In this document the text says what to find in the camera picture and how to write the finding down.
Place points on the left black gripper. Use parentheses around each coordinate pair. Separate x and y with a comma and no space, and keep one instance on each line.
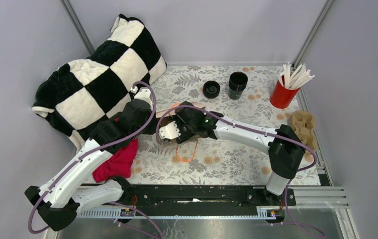
(152,129)

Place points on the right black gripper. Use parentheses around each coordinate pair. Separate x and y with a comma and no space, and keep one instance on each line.
(184,136)

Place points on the peach paper bag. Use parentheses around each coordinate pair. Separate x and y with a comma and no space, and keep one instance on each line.
(167,116)

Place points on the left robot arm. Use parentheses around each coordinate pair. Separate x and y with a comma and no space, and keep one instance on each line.
(57,203)

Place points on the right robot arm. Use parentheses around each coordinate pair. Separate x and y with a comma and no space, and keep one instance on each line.
(281,145)

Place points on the stack of black lids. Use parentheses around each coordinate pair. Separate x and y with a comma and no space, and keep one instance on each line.
(211,89)

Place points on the red cloth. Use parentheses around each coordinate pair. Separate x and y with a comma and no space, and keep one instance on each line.
(118,165)

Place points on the stack of black cups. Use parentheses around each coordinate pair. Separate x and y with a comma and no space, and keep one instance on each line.
(237,84)

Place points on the floral tablecloth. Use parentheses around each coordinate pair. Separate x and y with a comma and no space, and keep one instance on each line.
(216,162)

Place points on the black white checkered blanket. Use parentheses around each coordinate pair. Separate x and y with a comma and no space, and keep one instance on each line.
(84,92)

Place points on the red cup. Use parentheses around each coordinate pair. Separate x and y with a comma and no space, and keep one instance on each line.
(281,97)

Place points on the brown cardboard cup carrier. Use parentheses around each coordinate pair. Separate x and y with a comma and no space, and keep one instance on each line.
(303,124)

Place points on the white paper straws bundle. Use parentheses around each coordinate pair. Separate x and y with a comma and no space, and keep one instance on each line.
(293,80)

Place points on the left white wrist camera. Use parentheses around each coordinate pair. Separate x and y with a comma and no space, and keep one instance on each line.
(143,93)

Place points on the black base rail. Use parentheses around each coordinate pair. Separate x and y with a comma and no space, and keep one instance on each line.
(202,200)

